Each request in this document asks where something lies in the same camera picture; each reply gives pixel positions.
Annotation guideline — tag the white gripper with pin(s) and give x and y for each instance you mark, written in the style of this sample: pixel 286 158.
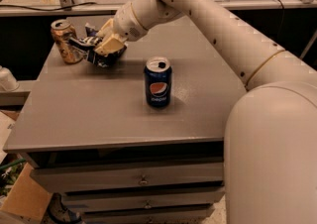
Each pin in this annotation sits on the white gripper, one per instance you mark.
pixel 126 23

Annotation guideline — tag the blue chip bag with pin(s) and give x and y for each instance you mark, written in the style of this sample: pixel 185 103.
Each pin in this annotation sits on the blue chip bag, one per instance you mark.
pixel 86 48

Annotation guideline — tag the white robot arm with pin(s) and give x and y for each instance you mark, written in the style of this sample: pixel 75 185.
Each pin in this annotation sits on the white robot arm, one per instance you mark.
pixel 270 139

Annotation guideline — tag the orange soda can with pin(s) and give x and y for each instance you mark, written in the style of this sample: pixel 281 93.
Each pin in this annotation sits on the orange soda can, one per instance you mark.
pixel 62 30

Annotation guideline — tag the blue Pepsi can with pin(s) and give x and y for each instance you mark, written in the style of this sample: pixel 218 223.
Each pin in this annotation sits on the blue Pepsi can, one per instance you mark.
pixel 158 74

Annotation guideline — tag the grey metal railing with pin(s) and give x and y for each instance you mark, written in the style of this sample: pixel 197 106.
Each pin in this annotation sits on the grey metal railing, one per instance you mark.
pixel 91 8

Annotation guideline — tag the grey drawer cabinet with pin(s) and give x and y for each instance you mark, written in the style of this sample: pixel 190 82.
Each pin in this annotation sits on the grey drawer cabinet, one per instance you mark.
pixel 89 133

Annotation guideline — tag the white cylinder at left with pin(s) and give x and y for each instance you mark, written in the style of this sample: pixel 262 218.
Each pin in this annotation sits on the white cylinder at left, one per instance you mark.
pixel 7 80

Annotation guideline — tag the top drawer knob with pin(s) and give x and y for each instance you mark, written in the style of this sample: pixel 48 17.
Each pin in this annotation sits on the top drawer knob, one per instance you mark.
pixel 143 181

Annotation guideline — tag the drawer knob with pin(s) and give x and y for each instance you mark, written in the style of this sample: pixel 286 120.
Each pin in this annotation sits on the drawer knob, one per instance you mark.
pixel 143 181
pixel 148 205

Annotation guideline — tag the middle drawer knob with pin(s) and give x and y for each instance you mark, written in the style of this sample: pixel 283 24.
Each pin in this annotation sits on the middle drawer knob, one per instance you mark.
pixel 148 205

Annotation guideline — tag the cardboard box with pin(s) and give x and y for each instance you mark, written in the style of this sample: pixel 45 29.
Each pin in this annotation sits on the cardboard box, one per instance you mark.
pixel 27 201

